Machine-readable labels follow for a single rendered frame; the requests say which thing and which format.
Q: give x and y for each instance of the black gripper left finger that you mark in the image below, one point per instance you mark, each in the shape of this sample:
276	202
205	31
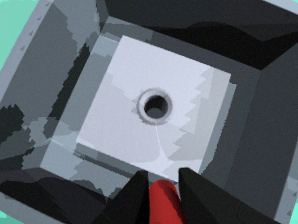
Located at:
130	206

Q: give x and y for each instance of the red peg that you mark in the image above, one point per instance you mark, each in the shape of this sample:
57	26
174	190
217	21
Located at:
165	206

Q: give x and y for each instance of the grey open box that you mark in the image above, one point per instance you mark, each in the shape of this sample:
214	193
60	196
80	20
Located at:
55	68

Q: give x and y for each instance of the white square plate with hole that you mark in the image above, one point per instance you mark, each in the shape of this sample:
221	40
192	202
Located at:
141	76

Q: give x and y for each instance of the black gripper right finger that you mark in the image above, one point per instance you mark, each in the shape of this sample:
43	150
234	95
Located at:
207	203

